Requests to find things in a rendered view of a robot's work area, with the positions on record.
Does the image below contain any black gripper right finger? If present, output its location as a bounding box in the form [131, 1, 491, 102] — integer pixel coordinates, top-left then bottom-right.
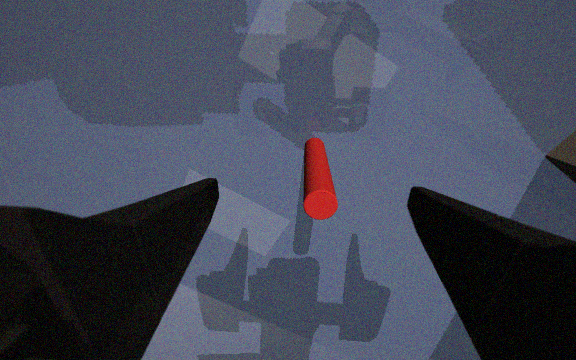
[408, 186, 576, 360]

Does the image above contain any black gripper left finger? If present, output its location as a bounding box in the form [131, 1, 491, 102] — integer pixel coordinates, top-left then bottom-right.
[0, 178, 219, 360]

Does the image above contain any red peg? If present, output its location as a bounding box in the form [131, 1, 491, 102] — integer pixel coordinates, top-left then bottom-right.
[303, 138, 338, 220]

